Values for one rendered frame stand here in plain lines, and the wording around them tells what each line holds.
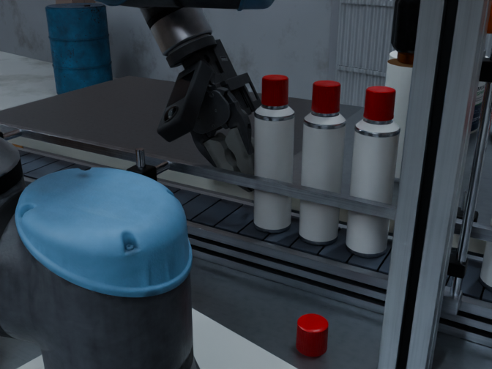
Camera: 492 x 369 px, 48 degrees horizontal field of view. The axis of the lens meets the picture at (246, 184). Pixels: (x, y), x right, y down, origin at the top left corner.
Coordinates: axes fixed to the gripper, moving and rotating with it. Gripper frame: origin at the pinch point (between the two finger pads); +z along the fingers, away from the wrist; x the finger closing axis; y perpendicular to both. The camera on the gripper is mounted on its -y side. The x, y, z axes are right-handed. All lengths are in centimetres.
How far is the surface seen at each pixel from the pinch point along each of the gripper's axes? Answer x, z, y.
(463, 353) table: -21.8, 24.6, -7.5
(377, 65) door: 85, 0, 309
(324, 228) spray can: -9.1, 8.7, -1.5
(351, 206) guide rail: -15.1, 6.4, -3.7
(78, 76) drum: 328, -104, 292
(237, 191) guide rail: 4.4, 1.0, 3.4
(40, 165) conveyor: 39.3, -16.4, 1.0
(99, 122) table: 60, -23, 38
